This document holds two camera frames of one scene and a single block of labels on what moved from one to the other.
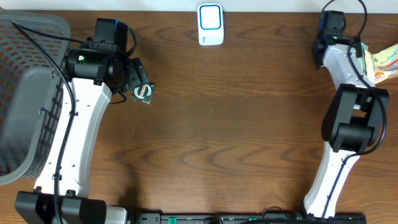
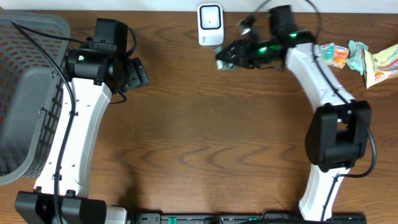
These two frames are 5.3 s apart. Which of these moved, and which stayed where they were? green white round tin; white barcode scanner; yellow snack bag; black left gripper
Moved: green white round tin
Stayed: white barcode scanner; yellow snack bag; black left gripper
